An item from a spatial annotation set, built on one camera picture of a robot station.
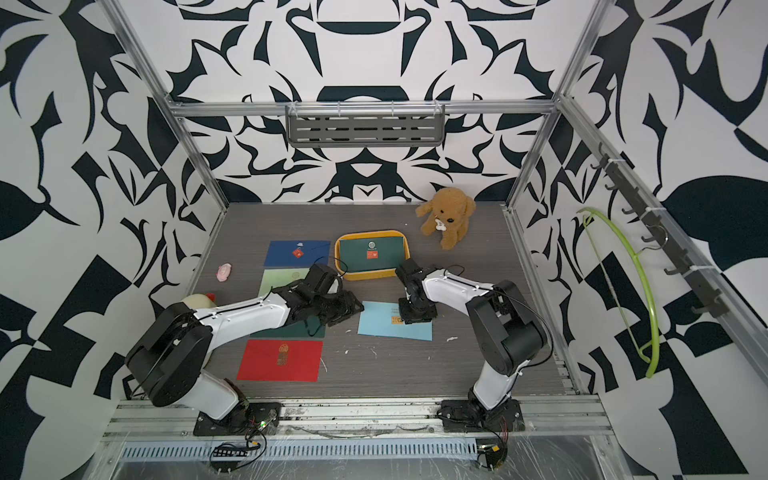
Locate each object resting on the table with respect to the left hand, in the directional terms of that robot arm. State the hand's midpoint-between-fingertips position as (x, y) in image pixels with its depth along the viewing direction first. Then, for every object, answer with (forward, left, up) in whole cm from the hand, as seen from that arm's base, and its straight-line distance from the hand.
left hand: (361, 305), depth 87 cm
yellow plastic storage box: (+27, 0, -1) cm, 27 cm away
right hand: (-1, -15, -7) cm, 16 cm away
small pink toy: (+16, +45, -5) cm, 48 cm away
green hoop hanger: (-12, -57, +28) cm, 65 cm away
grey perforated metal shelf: (+48, -3, +28) cm, 55 cm away
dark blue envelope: (+23, +23, -6) cm, 33 cm away
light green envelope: (+14, +29, -6) cm, 32 cm away
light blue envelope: (-1, -6, -7) cm, 9 cm away
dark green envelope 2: (-10, +11, +10) cm, 18 cm away
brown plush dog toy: (+26, -28, +10) cm, 39 cm away
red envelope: (-12, +22, -7) cm, 26 cm away
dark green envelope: (+20, -3, -3) cm, 20 cm away
